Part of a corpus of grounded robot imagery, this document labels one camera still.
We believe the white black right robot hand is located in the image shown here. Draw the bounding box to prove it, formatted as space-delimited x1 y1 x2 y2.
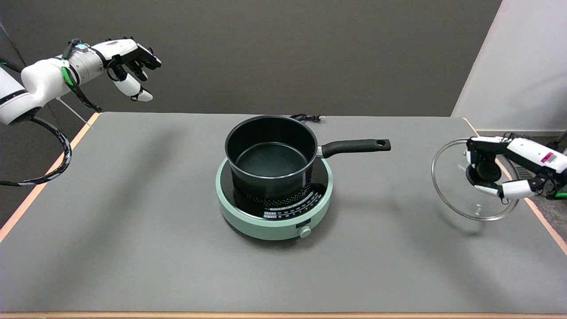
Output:
465 135 567 201

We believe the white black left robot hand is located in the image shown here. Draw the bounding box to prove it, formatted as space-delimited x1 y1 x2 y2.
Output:
104 38 162 102

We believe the glass pot lid black knob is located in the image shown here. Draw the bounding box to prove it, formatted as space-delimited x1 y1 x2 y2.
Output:
432 138 520 221

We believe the black stand leg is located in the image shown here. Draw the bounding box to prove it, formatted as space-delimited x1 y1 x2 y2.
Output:
547 131 567 151

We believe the grey table mat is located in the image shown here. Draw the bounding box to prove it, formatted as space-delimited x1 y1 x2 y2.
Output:
0 112 567 314

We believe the mint green induction cooker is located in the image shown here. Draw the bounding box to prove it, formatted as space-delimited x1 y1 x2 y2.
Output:
216 157 334 241

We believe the green black wrist cable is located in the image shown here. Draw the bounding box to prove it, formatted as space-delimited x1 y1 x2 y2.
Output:
61 39 102 113

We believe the black sleeved robot cable loop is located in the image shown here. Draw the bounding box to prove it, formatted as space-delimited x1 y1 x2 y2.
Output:
0 116 72 187

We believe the black saucepan with long handle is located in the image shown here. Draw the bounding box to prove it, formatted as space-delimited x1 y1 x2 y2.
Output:
225 115 392 201

